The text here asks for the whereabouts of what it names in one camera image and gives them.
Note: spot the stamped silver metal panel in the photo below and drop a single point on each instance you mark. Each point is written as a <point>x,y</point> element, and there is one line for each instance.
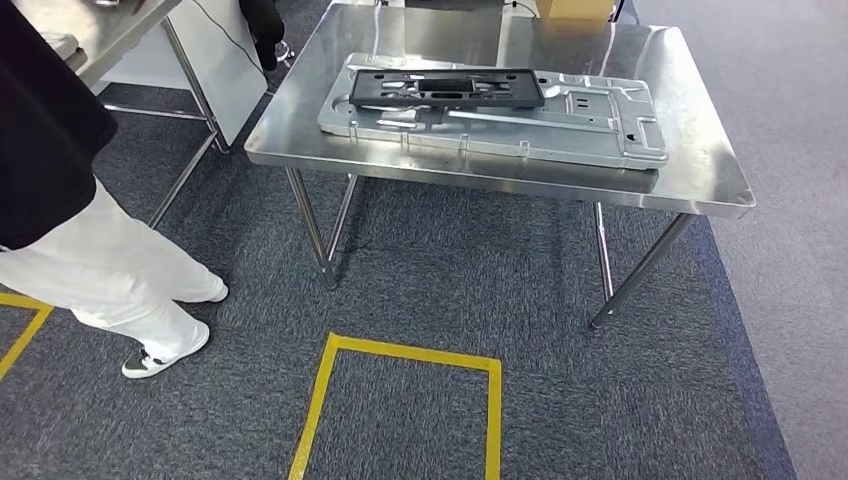
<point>583,126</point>

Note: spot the yellow floor tape square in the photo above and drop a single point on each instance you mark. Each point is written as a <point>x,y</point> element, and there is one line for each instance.
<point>318,404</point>

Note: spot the steel side table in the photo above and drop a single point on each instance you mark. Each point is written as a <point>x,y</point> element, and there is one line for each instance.
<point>119,26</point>

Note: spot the cardboard box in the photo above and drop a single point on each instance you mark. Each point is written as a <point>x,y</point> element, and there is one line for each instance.
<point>573,8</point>

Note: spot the stainless steel workbench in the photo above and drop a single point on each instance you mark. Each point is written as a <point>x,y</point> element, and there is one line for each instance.
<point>689,166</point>

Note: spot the person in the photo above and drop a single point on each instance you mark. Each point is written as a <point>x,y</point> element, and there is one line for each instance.
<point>99,265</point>
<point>265,33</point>

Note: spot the black plastic plate part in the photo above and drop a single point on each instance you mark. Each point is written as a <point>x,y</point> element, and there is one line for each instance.
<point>371,93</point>

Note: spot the white board panel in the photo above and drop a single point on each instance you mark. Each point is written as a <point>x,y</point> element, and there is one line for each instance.
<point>232,86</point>

